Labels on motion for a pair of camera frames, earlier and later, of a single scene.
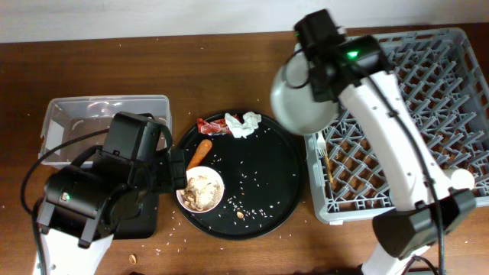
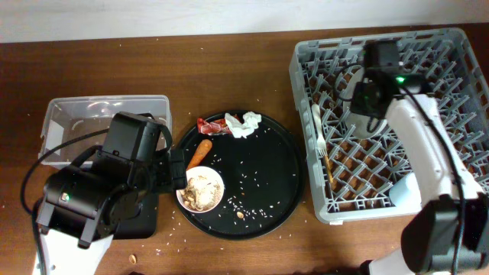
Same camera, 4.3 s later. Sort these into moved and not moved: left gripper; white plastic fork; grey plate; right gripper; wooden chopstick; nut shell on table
Moved: grey plate; right gripper
Not moved: left gripper; white plastic fork; nut shell on table; wooden chopstick
